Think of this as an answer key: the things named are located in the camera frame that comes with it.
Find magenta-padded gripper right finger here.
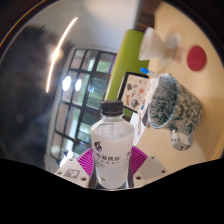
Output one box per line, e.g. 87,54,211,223
127,145,168,189

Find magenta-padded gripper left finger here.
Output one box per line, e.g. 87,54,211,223
54,147,98,189

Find clear black-capped water bottle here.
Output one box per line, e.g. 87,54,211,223
90,99,135,190

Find white printed paper sheet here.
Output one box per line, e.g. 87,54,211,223
129,108,148,139

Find large dark-framed window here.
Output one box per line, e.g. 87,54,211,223
49,48,118,164

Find speckled green white mug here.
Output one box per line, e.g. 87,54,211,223
146,73,203,152

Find sticker-covered black tablet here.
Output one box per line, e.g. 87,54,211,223
116,71,150,114

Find colourful sticker sheet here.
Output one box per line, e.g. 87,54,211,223
138,77,162,118

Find round pendant ceiling lamps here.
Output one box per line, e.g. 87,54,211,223
61,75,83,93

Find small blue-capped bottle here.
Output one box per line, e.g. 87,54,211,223
139,67,158,78

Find green upholstered bench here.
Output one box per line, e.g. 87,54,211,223
105,28,150,118

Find long curved ceiling light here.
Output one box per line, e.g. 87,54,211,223
45,16,79,94

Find white ceramic bowl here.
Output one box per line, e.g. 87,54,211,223
138,27,168,62

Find flat round red coaster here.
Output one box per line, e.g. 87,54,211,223
186,45,208,72

